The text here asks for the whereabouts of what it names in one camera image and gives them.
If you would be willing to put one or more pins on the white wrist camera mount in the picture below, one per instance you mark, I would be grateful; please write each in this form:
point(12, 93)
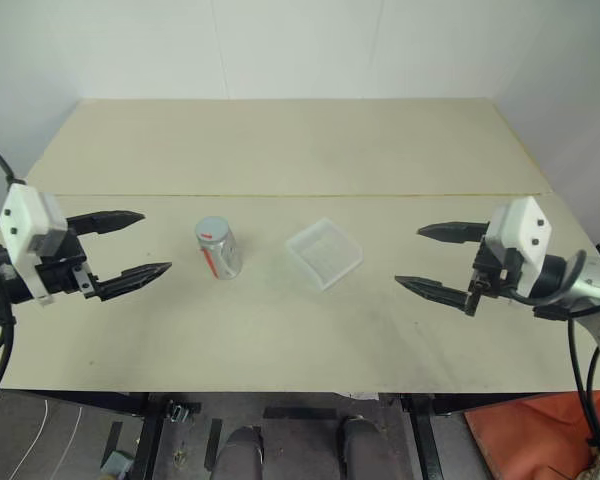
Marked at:
point(22, 220)
point(527, 230)

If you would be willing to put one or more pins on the orange cloth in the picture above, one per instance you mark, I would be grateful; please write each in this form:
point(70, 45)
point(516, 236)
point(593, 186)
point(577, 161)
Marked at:
point(530, 440)

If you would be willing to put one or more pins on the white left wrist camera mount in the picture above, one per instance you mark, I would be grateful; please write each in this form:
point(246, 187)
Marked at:
point(22, 220)

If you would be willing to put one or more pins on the black tape strip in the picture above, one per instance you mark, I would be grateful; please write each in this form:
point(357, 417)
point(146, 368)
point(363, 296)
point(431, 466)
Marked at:
point(213, 445)
point(114, 442)
point(300, 413)

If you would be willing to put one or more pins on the small teal grey object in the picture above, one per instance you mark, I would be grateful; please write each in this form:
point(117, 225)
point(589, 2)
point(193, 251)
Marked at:
point(117, 462)

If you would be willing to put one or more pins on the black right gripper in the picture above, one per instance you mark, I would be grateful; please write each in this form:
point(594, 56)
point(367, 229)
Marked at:
point(492, 275)

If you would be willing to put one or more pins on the clear plastic square container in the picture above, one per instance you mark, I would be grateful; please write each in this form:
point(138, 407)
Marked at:
point(325, 252)

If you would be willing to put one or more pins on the black metal table leg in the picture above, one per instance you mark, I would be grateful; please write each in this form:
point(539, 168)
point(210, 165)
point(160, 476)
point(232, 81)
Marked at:
point(147, 440)
point(425, 440)

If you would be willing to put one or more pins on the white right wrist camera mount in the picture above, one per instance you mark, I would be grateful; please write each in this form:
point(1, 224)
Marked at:
point(527, 230)

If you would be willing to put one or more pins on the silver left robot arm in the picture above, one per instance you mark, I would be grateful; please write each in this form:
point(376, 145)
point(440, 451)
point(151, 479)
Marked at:
point(5, 280)

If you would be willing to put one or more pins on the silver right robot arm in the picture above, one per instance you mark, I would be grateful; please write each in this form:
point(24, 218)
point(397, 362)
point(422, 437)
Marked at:
point(597, 285)

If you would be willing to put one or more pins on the small white paper tag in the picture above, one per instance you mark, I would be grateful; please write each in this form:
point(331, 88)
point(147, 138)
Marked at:
point(364, 395)

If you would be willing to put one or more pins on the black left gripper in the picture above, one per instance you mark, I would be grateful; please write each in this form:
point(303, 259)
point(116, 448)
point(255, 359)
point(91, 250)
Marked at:
point(62, 275)

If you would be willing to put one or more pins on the dark rounded shape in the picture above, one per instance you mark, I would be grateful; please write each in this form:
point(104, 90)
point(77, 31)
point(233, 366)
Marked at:
point(240, 455)
point(360, 450)

